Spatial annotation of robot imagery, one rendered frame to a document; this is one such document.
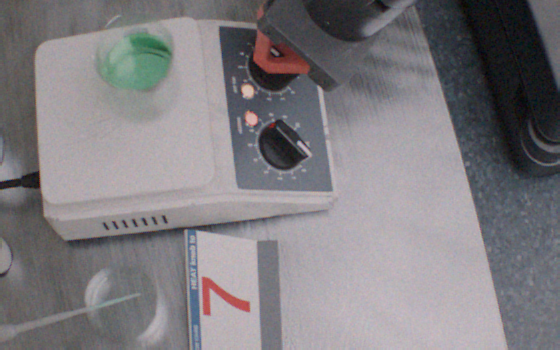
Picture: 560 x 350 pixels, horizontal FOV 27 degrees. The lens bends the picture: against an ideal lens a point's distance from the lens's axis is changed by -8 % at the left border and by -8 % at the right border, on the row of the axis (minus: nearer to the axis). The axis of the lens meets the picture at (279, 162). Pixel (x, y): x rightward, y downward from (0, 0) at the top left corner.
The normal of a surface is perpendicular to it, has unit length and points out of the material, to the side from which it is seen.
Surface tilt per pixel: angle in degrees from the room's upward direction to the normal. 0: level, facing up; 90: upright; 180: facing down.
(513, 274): 0
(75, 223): 90
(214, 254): 40
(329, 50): 30
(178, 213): 90
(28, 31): 0
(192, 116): 0
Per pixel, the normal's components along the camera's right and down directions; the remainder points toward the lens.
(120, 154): -0.02, -0.30
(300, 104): 0.48, -0.32
